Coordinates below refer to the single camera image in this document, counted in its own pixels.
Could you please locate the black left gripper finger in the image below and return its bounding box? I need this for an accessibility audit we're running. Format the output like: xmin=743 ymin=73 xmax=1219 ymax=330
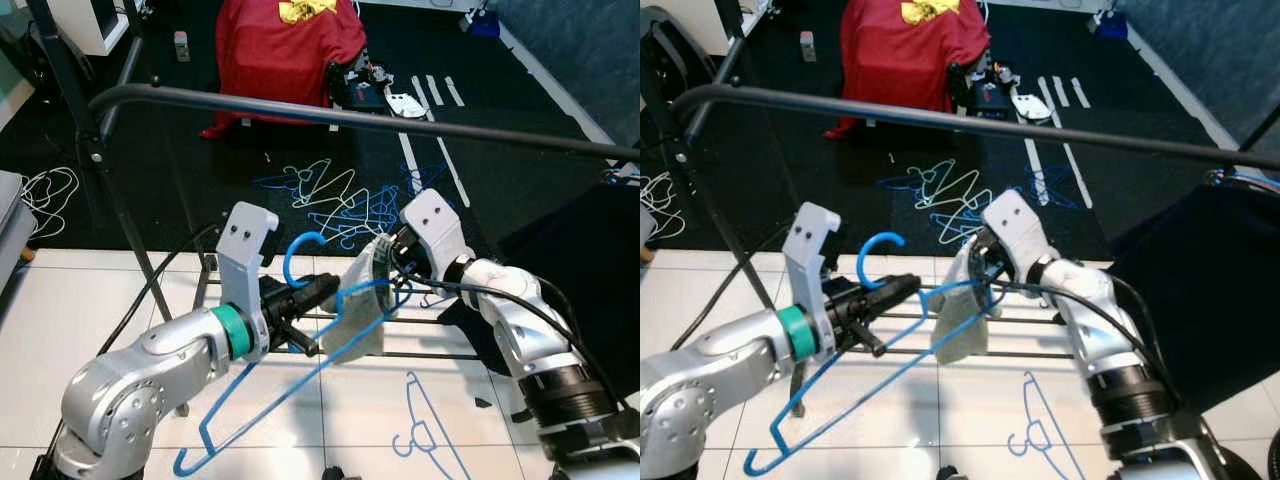
xmin=861 ymin=291 xmax=914 ymax=322
xmin=862 ymin=271 xmax=922 ymax=300
xmin=292 ymin=291 xmax=337 ymax=322
xmin=295 ymin=271 xmax=343 ymax=300

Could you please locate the grey shorts printed waistband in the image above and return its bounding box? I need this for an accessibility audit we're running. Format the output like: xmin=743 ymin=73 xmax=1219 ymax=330
xmin=930 ymin=235 xmax=1006 ymax=366
xmin=335 ymin=233 xmax=416 ymax=363

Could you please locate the long white floor strip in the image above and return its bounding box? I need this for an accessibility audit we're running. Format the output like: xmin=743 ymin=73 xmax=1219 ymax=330
xmin=398 ymin=132 xmax=419 ymax=193

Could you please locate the black floor machine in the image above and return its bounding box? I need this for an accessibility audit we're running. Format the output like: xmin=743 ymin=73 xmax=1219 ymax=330
xmin=328 ymin=55 xmax=398 ymax=111
xmin=950 ymin=55 xmax=1021 ymax=111

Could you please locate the yellow cloth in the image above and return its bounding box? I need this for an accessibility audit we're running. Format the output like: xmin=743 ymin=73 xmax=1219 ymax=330
xmin=278 ymin=0 xmax=339 ymax=25
xmin=900 ymin=0 xmax=961 ymax=25

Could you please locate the grey upholstered stool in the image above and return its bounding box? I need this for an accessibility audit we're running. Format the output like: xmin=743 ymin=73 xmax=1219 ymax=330
xmin=0 ymin=170 xmax=38 ymax=291

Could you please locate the white low cabinet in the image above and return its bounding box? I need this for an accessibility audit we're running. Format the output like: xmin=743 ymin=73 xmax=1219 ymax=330
xmin=680 ymin=0 xmax=761 ymax=58
xmin=45 ymin=0 xmax=131 ymax=58

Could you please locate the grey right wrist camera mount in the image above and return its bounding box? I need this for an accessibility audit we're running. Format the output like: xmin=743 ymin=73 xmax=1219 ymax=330
xmin=980 ymin=190 xmax=1053 ymax=286
xmin=400 ymin=188 xmax=473 ymax=286

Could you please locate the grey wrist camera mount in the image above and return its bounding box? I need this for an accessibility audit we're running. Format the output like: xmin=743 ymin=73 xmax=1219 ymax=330
xmin=980 ymin=190 xmax=1053 ymax=286
xmin=400 ymin=188 xmax=473 ymax=286
xmin=783 ymin=202 xmax=843 ymax=361
xmin=217 ymin=200 xmax=282 ymax=363

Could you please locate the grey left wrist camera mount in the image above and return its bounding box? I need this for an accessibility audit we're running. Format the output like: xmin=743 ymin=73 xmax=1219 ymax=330
xmin=783 ymin=202 xmax=843 ymax=361
xmin=217 ymin=200 xmax=282 ymax=363

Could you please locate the white wire hanger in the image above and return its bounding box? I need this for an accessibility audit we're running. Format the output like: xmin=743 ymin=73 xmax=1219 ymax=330
xmin=640 ymin=170 xmax=691 ymax=241
xmin=20 ymin=165 xmax=81 ymax=241

